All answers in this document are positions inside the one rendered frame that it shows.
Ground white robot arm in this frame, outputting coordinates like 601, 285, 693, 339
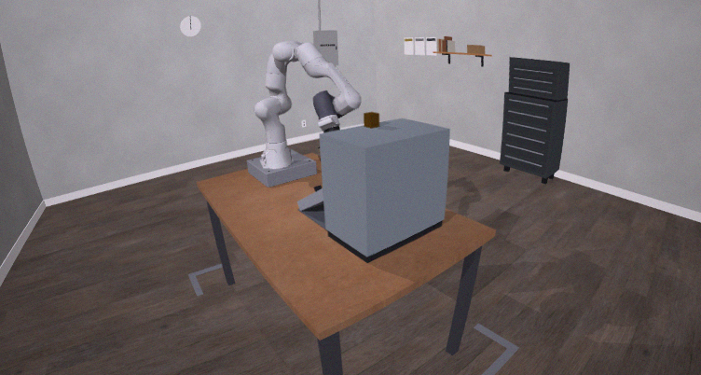
254, 41, 361, 169

